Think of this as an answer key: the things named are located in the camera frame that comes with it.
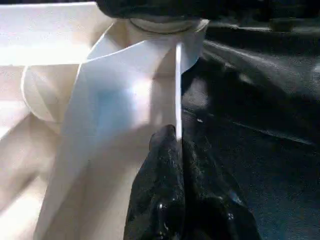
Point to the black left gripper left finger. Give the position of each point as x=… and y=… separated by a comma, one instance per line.
x=157, y=195

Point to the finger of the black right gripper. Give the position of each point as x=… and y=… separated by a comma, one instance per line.
x=150, y=8

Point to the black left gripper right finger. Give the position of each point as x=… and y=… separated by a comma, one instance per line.
x=212, y=207

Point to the white plastic table leg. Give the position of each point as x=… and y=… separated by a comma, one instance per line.
x=162, y=25

